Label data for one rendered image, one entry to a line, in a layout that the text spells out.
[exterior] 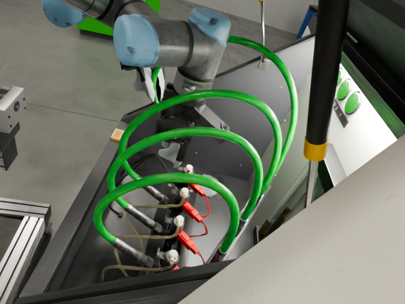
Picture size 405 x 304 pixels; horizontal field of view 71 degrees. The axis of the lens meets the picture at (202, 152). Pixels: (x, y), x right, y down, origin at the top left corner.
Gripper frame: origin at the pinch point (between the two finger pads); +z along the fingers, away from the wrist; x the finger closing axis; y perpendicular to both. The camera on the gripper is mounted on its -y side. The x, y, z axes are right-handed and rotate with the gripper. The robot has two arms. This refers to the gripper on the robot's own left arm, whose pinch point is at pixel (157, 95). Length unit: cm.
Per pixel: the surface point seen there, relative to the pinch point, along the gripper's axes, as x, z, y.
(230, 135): 17.8, 12.7, -28.7
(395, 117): 5, 15, -50
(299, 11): -661, -209, 105
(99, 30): -189, -137, 241
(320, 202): 33, 19, -44
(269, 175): 1.6, 23.0, -26.9
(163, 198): 9.1, 24.9, -3.0
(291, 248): 34, 22, -41
